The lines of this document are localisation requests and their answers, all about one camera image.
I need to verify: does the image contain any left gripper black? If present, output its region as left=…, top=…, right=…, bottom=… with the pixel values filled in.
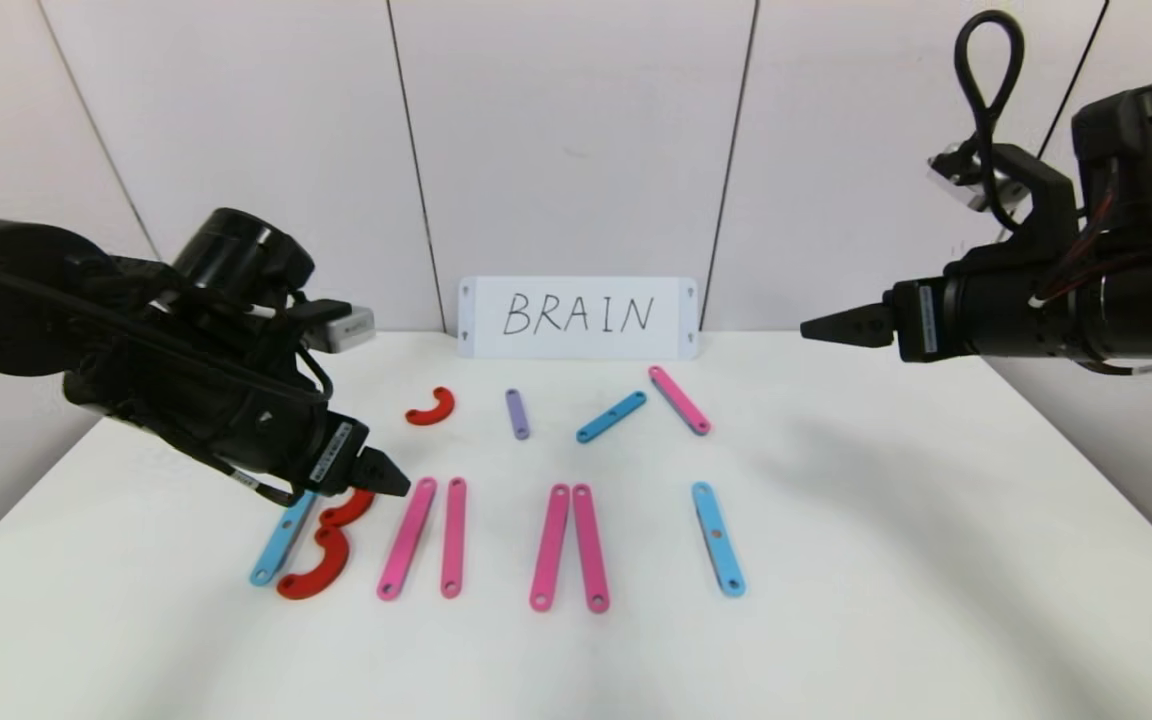
left=252, top=399, right=412, bottom=498

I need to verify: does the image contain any short blue bar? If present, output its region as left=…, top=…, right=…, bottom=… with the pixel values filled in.
left=576, top=391, right=648, bottom=444

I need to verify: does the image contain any white BRAIN sign card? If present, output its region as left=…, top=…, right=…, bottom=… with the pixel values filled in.
left=458, top=276, right=699, bottom=360

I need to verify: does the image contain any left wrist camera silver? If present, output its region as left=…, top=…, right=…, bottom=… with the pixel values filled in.
left=298, top=300, right=375, bottom=353

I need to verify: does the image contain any long blue bar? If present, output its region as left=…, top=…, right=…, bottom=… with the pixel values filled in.
left=250, top=490, right=319, bottom=587
left=692, top=482, right=746, bottom=598

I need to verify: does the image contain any long pink bar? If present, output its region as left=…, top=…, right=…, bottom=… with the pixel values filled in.
left=377, top=477, right=438, bottom=601
left=572, top=484, right=611, bottom=613
left=440, top=477, right=468, bottom=599
left=530, top=484, right=572, bottom=612

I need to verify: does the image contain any small red curved piece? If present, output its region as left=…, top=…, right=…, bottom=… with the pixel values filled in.
left=405, top=386, right=456, bottom=426

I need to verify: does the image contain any black looped camera cable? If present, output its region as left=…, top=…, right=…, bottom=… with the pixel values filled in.
left=954, top=10, right=1027, bottom=236

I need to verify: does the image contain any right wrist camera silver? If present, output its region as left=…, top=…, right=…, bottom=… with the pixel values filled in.
left=928, top=142, right=1027, bottom=216

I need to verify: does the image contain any pink bar with grey underside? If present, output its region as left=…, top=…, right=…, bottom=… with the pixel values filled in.
left=648, top=366, right=712, bottom=436

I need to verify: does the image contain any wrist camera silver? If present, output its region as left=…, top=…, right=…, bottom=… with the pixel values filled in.
left=298, top=300, right=375, bottom=353
left=928, top=142, right=1027, bottom=216

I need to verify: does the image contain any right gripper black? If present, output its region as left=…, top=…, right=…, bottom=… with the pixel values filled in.
left=800, top=260, right=1067, bottom=364

